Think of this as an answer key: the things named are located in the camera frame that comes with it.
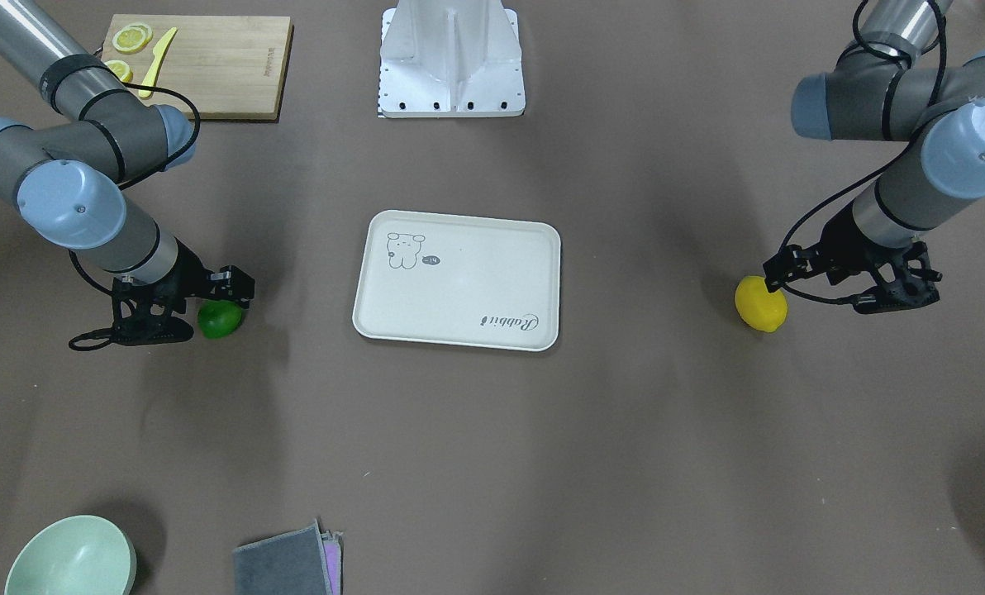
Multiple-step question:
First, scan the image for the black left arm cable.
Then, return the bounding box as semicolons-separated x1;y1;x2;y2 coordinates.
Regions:
777;0;949;307

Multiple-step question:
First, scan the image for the lemon half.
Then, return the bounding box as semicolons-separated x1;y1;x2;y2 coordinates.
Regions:
103;59;134;83

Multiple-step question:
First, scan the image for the white rabbit tray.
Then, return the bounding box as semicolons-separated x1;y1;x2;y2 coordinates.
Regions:
352;210;562;353

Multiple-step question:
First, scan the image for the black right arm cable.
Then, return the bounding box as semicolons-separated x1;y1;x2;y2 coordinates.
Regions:
69;81;202;352

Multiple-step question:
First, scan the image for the yellow plastic knife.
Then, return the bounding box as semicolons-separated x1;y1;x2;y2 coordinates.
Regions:
138;26;178;99

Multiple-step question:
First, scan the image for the mint green bowl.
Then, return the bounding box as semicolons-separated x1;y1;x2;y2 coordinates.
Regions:
3;515;138;594

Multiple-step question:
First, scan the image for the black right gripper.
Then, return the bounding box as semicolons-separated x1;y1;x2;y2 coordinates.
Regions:
111;240;255;346

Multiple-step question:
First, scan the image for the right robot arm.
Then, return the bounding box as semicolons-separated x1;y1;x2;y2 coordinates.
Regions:
0;1;255;353

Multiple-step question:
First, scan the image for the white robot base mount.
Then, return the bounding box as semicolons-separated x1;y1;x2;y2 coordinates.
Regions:
377;1;526;118

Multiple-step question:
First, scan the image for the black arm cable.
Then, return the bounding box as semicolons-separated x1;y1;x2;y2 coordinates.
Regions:
69;81;202;352
777;0;949;307

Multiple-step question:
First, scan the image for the pink cloth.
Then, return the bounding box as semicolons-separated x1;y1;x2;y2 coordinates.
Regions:
320;531;344;595

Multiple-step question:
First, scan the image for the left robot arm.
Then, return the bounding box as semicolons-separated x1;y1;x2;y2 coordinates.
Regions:
764;1;985;315

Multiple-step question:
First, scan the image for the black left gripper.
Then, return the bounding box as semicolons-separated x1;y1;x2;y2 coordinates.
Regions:
762;203;943;315

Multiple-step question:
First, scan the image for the green lime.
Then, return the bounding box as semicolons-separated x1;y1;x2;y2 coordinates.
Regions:
197;300;245;340

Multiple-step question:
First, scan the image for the yellow lemon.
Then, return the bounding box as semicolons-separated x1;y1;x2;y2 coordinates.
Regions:
734;275;788;334

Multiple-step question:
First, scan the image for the grey cloth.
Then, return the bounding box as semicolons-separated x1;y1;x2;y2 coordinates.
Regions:
232;523;327;594

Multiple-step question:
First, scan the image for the lemon slice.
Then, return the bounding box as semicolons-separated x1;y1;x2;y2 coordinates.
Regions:
112;22;153;55

